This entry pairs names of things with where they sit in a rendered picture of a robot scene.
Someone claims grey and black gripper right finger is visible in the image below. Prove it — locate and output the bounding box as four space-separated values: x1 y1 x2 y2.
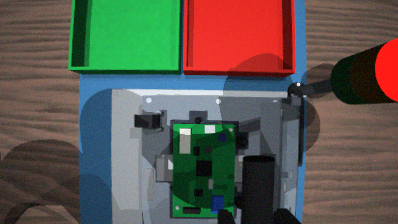
273 208 301 224

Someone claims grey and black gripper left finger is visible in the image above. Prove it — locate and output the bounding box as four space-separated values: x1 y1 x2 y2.
218 209 236 224

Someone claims red bin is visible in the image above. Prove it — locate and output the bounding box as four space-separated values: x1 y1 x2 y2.
183 0 296 77

